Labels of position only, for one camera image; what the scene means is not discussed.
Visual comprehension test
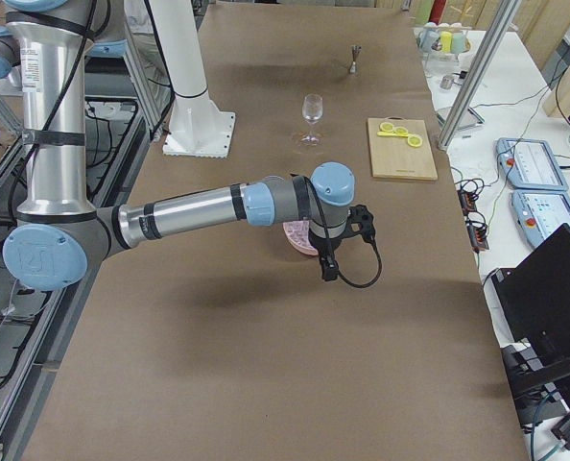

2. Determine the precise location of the teach pendant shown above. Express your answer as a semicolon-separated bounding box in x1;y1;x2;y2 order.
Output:
511;189;570;249
495;137;568;191

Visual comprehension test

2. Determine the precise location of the grey-blue plastic cup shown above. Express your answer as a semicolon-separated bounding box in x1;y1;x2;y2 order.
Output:
418;27;440;53

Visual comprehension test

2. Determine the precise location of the steel double jigger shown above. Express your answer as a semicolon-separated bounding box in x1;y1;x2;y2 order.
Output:
348;45;362;74

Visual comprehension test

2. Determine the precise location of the yellow plastic cup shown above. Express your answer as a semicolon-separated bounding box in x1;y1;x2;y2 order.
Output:
438;30;453;54

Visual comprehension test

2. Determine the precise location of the clear wine glass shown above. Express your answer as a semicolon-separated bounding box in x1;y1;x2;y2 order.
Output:
300;93;323;145

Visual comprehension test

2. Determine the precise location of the lower teach pendant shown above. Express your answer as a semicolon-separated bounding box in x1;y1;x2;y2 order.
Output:
511;189;570;249

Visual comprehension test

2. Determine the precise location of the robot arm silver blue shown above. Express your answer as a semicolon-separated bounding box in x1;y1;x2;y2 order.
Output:
1;1;375;291

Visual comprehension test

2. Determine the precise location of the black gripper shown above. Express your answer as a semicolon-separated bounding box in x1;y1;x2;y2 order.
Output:
345;205;376;241

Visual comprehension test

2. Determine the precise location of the pink bowl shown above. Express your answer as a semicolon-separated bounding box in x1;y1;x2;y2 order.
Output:
282;220;319;256

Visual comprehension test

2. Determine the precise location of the green plastic cup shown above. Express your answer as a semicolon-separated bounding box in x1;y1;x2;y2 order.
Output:
450;30;467;55

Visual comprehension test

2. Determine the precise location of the upper teach pendant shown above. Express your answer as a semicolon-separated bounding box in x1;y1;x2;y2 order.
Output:
495;137;568;191

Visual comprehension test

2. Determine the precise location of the aluminium frame post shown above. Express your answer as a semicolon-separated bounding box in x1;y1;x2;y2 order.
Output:
438;0;522;151

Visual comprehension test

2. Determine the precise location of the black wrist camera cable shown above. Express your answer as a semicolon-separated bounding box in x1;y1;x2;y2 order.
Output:
292;173;383;290

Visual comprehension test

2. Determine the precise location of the bamboo cutting board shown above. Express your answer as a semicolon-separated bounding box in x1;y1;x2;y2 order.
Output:
367;117;438;181

